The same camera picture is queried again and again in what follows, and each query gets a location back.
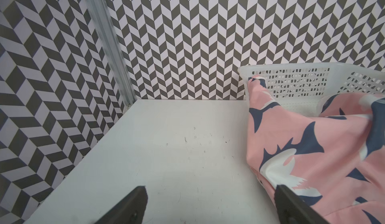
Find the white perforated plastic basket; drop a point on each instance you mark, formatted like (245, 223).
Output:
(299, 87)

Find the pink shark print shorts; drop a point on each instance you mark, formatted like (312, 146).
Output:
(334, 162)

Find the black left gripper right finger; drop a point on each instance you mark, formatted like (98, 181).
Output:
(291, 209)

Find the aluminium corner post left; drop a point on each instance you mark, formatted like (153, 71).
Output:
(105, 29)

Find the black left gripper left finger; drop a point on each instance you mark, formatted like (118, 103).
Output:
(130, 210)

